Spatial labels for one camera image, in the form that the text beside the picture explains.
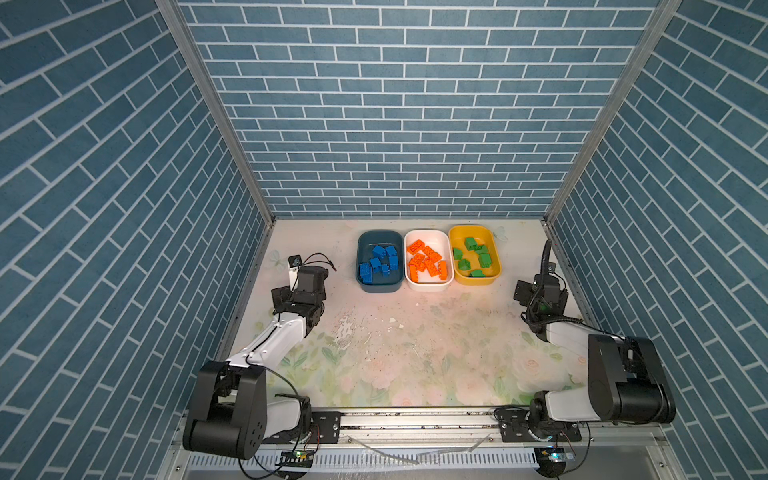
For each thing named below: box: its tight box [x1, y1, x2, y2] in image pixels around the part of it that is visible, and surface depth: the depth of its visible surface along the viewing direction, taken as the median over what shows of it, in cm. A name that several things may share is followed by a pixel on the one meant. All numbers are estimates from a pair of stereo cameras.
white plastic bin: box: [404, 229, 455, 292], surface depth 107 cm
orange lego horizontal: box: [407, 239, 425, 255], surface depth 113 cm
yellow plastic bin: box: [448, 224, 502, 286], surface depth 110 cm
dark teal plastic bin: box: [356, 230, 405, 293], surface depth 105 cm
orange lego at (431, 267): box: [424, 259, 439, 277], surface depth 107 cm
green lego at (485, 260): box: [479, 253, 492, 268], surface depth 107 cm
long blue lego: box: [359, 263, 373, 284], surface depth 101 cm
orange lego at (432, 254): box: [423, 245, 442, 263], surface depth 110 cm
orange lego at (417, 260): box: [408, 253, 425, 271], surface depth 107 cm
